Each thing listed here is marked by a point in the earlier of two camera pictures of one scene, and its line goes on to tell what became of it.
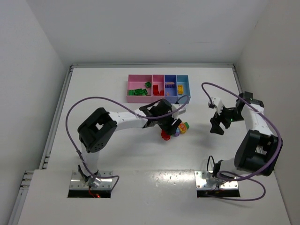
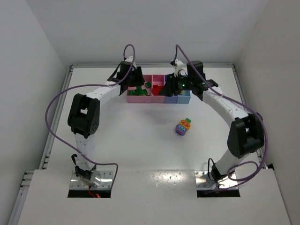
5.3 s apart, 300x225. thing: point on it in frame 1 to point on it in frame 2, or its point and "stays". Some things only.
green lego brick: [148, 85] stays
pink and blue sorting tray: [148, 88] stays
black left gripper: [170, 125] to [137, 78]
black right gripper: [220, 119] to [173, 84]
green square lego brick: [187, 125] to [188, 120]
